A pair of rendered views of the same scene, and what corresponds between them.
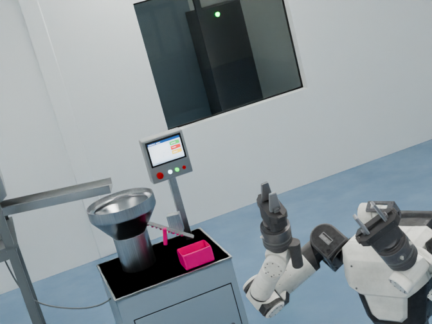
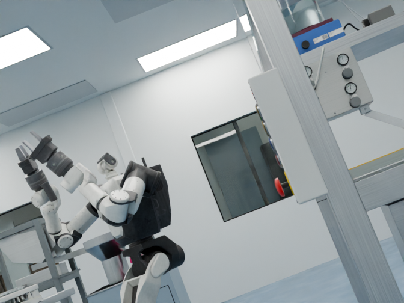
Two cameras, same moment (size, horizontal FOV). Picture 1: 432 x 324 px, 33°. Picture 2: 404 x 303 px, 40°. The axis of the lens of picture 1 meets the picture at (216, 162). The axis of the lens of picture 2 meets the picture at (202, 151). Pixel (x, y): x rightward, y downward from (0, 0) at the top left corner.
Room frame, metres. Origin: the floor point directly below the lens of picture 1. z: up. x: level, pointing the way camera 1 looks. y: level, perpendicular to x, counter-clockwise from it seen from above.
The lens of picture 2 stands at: (-0.25, -1.56, 0.93)
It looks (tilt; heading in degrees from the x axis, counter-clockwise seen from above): 7 degrees up; 16
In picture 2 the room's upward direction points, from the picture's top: 21 degrees counter-clockwise
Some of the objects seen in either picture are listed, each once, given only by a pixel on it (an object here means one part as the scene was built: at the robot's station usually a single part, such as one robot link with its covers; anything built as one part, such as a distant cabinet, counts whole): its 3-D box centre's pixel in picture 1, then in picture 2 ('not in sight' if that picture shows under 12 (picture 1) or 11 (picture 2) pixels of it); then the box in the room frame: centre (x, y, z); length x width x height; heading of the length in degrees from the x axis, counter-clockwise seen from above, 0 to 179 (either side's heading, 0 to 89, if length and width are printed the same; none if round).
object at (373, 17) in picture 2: not in sight; (378, 20); (1.74, -1.75, 1.36); 0.10 x 0.07 x 0.06; 98
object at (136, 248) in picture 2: not in sight; (156, 256); (2.20, -0.48, 0.87); 0.28 x 0.13 x 0.18; 162
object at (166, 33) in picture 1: (220, 47); (258, 159); (6.52, -0.30, 1.43); 1.38 x 0.01 x 1.16; 105
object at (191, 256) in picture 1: (195, 254); not in sight; (3.53, 0.22, 0.80); 0.16 x 0.12 x 0.09; 105
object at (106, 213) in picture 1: (141, 229); (120, 254); (3.72, 0.48, 0.95); 0.49 x 0.36 x 0.38; 105
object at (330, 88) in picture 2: not in sight; (328, 88); (1.63, -1.51, 1.20); 0.22 x 0.11 x 0.20; 98
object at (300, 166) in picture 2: not in sight; (287, 139); (0.88, -1.42, 1.03); 0.17 x 0.06 x 0.26; 8
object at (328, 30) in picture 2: not in sight; (312, 44); (1.72, -1.52, 1.37); 0.21 x 0.20 x 0.09; 8
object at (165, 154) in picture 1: (175, 188); not in sight; (3.87, 0.25, 1.07); 0.23 x 0.10 x 0.62; 105
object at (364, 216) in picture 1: (378, 216); (107, 167); (2.12, -0.44, 1.34); 0.10 x 0.07 x 0.09; 50
